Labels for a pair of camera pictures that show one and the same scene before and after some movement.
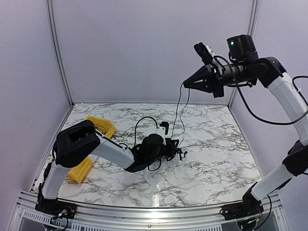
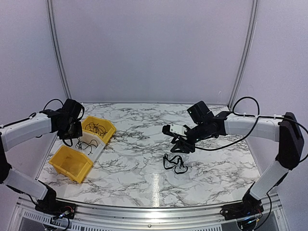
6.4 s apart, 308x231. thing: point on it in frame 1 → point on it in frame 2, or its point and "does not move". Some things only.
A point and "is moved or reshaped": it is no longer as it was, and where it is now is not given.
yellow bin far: [105, 127] does not move
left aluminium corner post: [57, 50] does not move
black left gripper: [171, 147] → [78, 133]
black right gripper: [213, 82] → [182, 145]
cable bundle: [177, 150] is moved or reshaped
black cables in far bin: [100, 125] does not move
